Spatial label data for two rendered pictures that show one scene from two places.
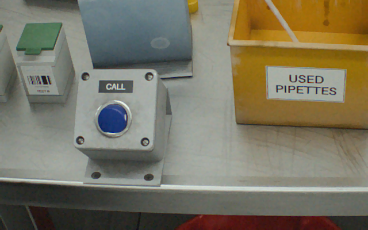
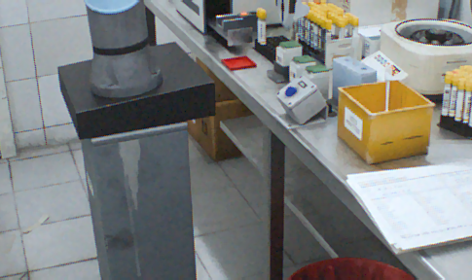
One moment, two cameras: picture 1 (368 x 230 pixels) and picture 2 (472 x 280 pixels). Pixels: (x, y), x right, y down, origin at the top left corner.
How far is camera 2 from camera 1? 103 cm
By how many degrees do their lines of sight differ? 49
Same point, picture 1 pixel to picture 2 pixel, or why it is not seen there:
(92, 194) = (274, 122)
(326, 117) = (356, 147)
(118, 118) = (290, 91)
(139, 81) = (308, 87)
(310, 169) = (329, 156)
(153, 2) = (352, 76)
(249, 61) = (342, 101)
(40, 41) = (314, 69)
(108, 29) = (339, 81)
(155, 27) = not seen: hidden behind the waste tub
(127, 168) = (289, 121)
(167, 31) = not seen: hidden behind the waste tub
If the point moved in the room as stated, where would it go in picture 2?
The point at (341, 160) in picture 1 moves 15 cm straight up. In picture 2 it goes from (342, 161) to (345, 84)
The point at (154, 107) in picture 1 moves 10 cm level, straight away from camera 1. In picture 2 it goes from (303, 96) to (340, 85)
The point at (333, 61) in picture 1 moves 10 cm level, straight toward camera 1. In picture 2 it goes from (359, 114) to (308, 122)
